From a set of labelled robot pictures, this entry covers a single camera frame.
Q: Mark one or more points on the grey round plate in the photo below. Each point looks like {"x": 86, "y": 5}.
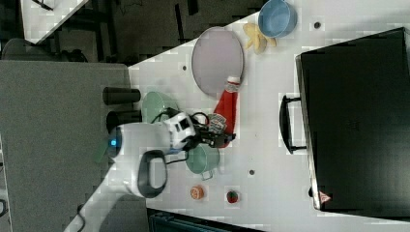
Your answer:
{"x": 217, "y": 54}

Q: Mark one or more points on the blue bowl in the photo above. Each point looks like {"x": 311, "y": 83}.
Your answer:
{"x": 277, "y": 19}

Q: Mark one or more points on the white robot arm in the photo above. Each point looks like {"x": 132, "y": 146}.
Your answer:
{"x": 132, "y": 147}

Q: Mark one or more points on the red toy strawberry lower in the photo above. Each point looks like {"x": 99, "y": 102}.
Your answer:
{"x": 232, "y": 197}

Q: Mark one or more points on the toaster oven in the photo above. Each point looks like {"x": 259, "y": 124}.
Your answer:
{"x": 355, "y": 106}

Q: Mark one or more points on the green metal mug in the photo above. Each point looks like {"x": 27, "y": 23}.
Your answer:
{"x": 203, "y": 160}

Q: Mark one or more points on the red ketchup bottle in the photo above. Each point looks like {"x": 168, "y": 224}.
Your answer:
{"x": 227, "y": 109}

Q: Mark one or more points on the green perforated colander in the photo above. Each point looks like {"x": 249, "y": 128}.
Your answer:
{"x": 154, "y": 103}

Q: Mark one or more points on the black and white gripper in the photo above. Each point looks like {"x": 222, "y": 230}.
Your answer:
{"x": 185, "y": 130}

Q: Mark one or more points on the dark cylinder cup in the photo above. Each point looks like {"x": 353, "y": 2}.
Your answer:
{"x": 114, "y": 95}

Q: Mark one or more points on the peeled toy banana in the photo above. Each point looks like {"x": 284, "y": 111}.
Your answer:
{"x": 257, "y": 39}

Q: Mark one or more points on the toy orange half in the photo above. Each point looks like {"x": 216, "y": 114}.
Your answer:
{"x": 197, "y": 192}

